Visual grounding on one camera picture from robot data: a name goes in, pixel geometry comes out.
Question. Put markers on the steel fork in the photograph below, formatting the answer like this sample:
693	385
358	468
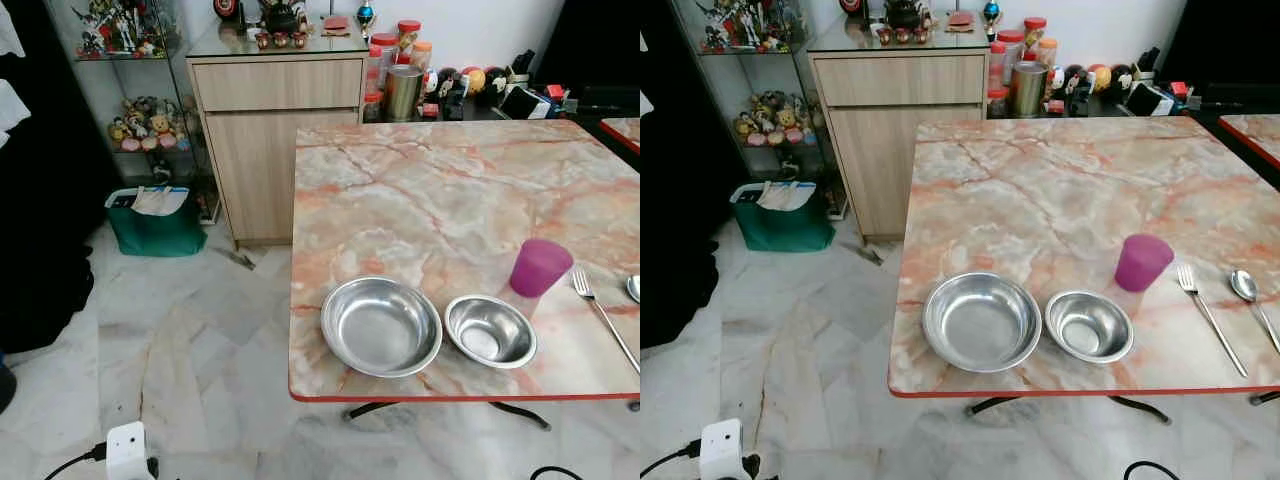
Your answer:
1212	320
603	315

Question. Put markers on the green bag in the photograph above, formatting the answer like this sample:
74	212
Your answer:
782	228
155	232

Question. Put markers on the light wooden cabinet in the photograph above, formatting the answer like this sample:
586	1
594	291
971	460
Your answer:
880	150
260	150

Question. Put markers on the large steel bowl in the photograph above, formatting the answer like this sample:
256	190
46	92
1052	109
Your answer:
982	322
381	327

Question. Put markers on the steel spoon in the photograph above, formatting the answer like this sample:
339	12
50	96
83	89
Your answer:
1244	285
634	288

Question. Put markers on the purple plastic cup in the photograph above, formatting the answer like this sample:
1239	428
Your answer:
1143	262
540	266

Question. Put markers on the black television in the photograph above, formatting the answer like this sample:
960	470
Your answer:
1225	40
590	40

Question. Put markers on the black metal table legs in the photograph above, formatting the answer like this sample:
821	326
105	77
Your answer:
520	412
1140	405

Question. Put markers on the red lid plastic jar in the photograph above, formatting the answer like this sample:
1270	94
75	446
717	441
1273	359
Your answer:
1010	46
1034	30
408	34
385	50

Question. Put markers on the glass display shelf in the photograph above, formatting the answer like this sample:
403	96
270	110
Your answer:
140	80
760	80

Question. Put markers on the orange ball toy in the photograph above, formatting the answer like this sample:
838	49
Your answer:
474	78
1100	75

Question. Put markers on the small red tray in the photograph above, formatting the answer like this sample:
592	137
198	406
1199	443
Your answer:
336	22
960	18

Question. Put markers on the steel canister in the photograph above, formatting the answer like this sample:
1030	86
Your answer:
1028	90
404	95

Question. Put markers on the small steel bowl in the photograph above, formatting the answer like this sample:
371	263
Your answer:
490	331
1089	326

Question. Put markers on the black hanging cloth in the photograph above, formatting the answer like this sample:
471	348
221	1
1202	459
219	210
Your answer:
680	200
50	200

